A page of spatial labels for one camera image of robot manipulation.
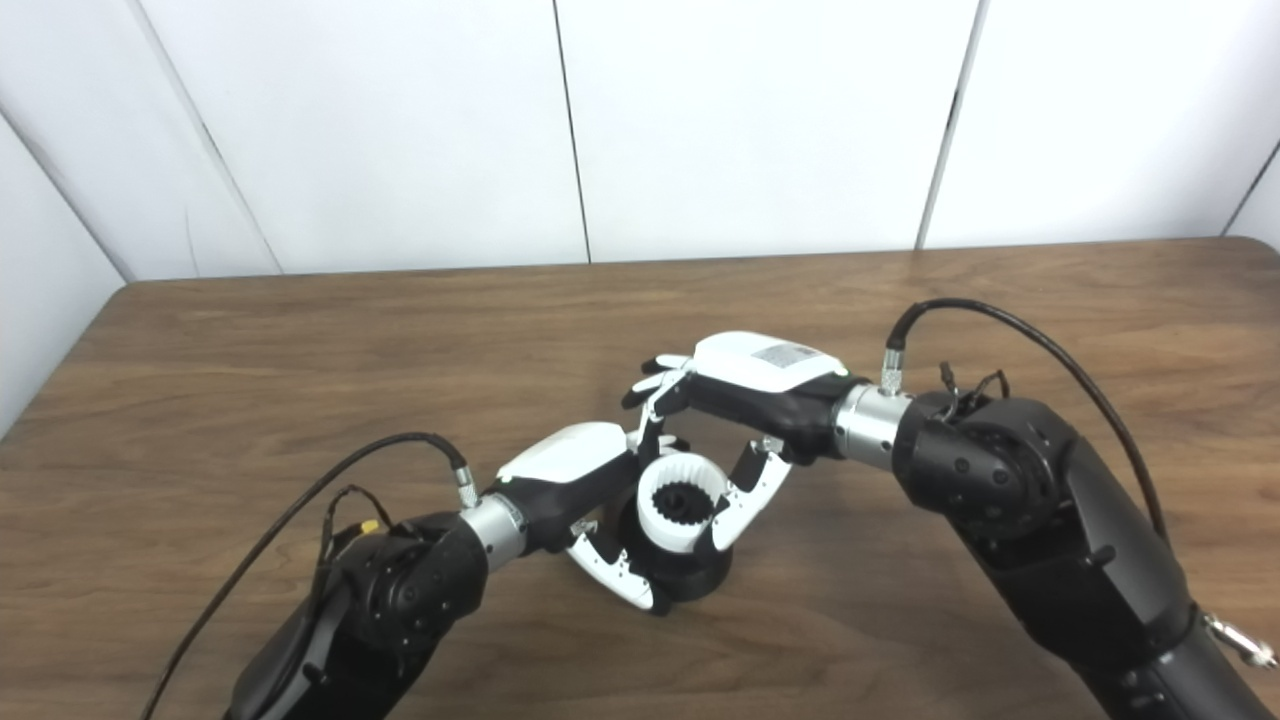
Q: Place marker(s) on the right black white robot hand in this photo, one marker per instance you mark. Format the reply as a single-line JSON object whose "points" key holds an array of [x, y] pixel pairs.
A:
{"points": [[770, 400]]}

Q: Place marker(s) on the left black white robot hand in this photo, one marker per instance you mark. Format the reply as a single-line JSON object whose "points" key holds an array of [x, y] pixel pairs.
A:
{"points": [[560, 485]]}

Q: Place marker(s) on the round black plastic part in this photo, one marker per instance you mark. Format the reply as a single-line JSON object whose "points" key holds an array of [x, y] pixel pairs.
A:
{"points": [[690, 575]]}

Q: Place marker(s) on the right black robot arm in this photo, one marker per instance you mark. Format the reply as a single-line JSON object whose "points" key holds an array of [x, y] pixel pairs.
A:
{"points": [[1050, 520]]}

